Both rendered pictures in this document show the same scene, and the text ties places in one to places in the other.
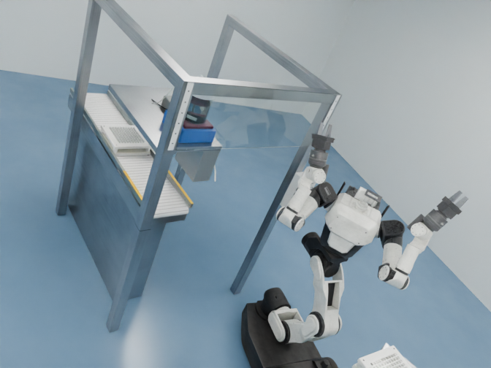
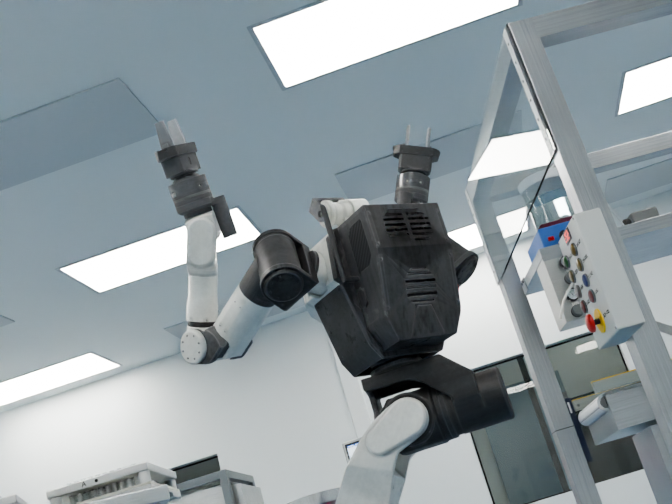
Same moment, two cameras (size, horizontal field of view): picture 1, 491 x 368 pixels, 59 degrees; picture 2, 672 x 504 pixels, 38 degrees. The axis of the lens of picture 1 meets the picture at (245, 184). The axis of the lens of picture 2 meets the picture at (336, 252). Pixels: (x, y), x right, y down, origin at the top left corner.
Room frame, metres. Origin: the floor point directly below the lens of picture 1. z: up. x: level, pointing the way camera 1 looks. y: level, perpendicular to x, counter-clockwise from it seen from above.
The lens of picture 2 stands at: (3.46, -2.15, 0.55)
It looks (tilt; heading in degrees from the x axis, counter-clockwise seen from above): 19 degrees up; 134
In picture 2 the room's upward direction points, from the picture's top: 17 degrees counter-clockwise
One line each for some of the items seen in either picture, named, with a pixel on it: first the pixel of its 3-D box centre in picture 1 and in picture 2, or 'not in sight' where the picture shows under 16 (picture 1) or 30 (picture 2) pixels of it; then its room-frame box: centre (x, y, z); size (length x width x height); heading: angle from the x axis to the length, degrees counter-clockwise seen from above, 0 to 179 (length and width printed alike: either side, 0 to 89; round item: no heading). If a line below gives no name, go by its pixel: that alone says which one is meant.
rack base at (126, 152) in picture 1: (124, 143); not in sight; (2.33, 0.80, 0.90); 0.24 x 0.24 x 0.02; 48
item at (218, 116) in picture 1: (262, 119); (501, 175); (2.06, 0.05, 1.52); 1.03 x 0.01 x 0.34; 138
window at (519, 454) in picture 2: not in sight; (554, 418); (-1.04, 4.43, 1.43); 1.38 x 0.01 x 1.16; 37
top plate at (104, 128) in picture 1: (126, 136); not in sight; (2.33, 0.80, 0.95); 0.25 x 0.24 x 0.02; 138
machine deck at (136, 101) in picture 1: (163, 117); (625, 249); (2.07, 0.55, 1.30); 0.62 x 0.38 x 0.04; 48
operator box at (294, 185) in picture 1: (299, 190); (599, 279); (2.44, -0.33, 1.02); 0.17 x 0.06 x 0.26; 138
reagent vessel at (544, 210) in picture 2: not in sight; (550, 200); (1.98, 0.38, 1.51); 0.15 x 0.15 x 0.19
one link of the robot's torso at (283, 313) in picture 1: (287, 325); not in sight; (2.06, -0.62, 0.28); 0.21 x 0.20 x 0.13; 35
